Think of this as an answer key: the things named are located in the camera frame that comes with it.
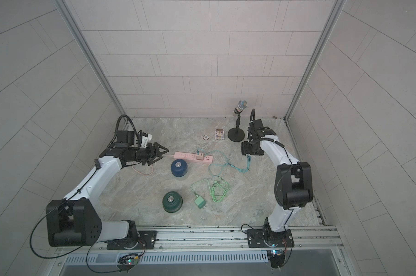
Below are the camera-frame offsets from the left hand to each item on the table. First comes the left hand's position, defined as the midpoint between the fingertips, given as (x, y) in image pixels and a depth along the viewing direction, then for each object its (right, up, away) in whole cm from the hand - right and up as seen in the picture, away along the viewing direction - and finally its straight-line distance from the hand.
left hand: (168, 151), depth 81 cm
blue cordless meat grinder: (+5, -8, +2) cm, 10 cm away
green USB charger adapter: (+15, -24, 0) cm, 29 cm away
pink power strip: (+10, -5, +13) cm, 17 cm away
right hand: (+40, -1, +11) cm, 42 cm away
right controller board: (+48, -42, -12) cm, 65 cm away
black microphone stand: (+36, +7, +26) cm, 45 cm away
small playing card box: (+25, +8, +25) cm, 36 cm away
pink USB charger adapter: (+15, -4, +11) cm, 19 cm away
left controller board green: (-11, -41, -15) cm, 45 cm away
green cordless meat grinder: (+4, -21, -9) cm, 23 cm away
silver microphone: (+36, +23, +4) cm, 43 cm away
